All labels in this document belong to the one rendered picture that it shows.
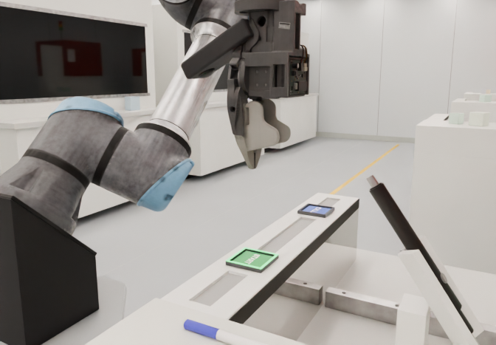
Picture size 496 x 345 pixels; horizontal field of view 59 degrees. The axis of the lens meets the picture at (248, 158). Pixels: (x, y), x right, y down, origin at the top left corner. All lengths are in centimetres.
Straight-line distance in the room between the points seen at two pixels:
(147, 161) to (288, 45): 35
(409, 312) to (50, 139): 61
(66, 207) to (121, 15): 374
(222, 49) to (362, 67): 820
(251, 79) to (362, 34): 825
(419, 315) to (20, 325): 57
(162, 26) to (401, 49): 485
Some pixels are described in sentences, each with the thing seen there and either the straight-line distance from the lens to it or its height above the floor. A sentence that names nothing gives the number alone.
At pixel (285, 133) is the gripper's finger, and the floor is 114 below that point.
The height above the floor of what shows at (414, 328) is 104.
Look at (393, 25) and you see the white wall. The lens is 867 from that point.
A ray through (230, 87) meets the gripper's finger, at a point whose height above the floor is 120.
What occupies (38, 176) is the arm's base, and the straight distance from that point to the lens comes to 75.
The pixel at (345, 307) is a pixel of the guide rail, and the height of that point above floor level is 83.
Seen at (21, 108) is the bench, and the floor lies 98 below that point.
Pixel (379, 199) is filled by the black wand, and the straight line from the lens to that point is 33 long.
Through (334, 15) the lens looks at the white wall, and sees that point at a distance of 897.
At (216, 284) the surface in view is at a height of 96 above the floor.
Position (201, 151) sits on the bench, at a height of 37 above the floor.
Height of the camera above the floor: 122
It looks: 11 degrees down
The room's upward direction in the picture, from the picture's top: straight up
